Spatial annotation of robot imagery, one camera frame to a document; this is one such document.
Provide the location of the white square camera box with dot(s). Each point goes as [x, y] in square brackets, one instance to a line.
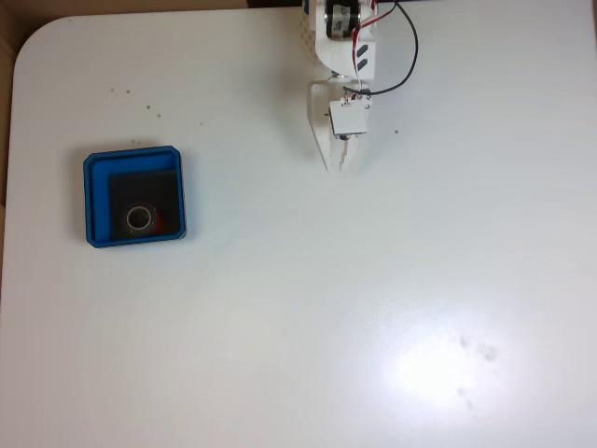
[351, 116]

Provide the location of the blue square box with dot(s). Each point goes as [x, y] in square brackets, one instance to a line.
[98, 200]

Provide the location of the black pad insert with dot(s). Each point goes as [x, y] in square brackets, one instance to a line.
[140, 186]

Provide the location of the red tape roll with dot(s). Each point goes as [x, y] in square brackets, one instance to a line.
[156, 220]

